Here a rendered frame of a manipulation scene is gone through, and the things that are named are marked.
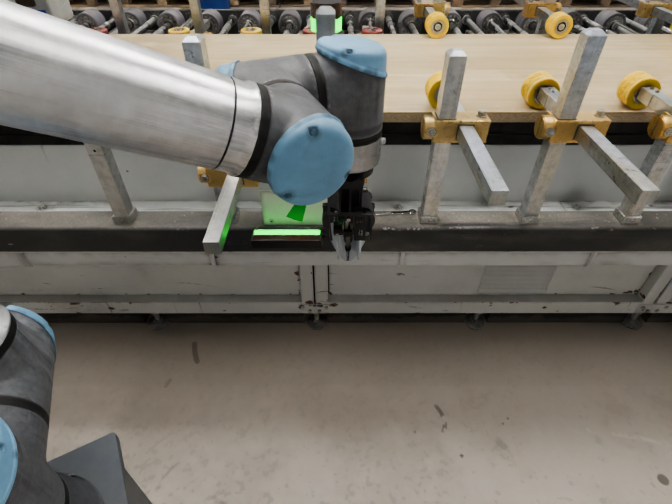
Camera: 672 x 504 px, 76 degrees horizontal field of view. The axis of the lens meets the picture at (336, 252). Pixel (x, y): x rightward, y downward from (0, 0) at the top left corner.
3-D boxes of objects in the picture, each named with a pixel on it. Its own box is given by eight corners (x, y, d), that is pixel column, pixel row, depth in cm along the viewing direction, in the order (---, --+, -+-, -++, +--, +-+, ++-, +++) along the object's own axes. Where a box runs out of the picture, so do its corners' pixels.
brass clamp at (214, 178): (258, 188, 98) (255, 169, 95) (199, 188, 98) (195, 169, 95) (261, 174, 103) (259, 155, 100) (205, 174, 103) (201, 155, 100)
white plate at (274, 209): (368, 225, 106) (370, 191, 99) (263, 225, 106) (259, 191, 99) (368, 223, 106) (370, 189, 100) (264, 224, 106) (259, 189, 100)
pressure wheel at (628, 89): (660, 71, 103) (624, 89, 106) (663, 99, 108) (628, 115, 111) (646, 63, 108) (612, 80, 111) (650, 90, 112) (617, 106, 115)
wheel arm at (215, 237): (223, 257, 80) (219, 240, 77) (205, 257, 80) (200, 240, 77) (255, 147, 113) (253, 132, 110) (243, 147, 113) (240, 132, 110)
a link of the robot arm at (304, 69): (223, 85, 44) (334, 69, 48) (203, 53, 52) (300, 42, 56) (237, 166, 50) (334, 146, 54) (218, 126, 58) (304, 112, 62)
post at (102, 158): (132, 224, 106) (53, 24, 77) (112, 224, 106) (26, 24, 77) (138, 213, 110) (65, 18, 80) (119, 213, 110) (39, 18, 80)
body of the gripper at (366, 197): (325, 244, 69) (324, 179, 61) (326, 212, 75) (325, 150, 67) (373, 244, 68) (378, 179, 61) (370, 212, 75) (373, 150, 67)
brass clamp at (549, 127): (603, 144, 91) (613, 122, 88) (540, 144, 91) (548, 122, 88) (590, 131, 96) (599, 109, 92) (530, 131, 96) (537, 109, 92)
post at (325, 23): (335, 224, 107) (335, 9, 75) (321, 224, 107) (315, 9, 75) (335, 216, 110) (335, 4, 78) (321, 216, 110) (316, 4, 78)
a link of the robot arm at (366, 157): (320, 119, 65) (383, 119, 65) (320, 148, 68) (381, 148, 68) (318, 147, 58) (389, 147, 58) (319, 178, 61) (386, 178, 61)
